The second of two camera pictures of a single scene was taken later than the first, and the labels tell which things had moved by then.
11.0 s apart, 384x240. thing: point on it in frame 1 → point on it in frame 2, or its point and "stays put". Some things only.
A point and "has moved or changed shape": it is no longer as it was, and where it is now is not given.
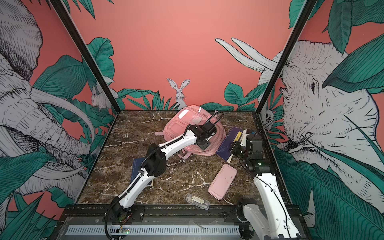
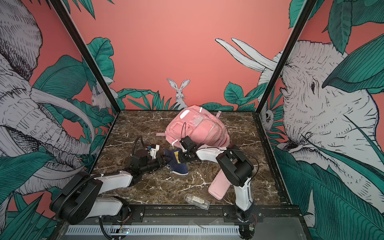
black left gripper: x=204 y=147 → x=162 y=160
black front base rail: x=228 y=213 stays put
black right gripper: x=235 y=150 → x=181 y=156
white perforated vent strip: x=153 y=230 stays put
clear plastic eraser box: x=197 y=201 stays put
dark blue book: x=136 y=163 has moved or changed shape
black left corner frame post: x=87 y=52 stays put
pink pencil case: x=223 y=182 stays put
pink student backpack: x=192 y=116 stays put
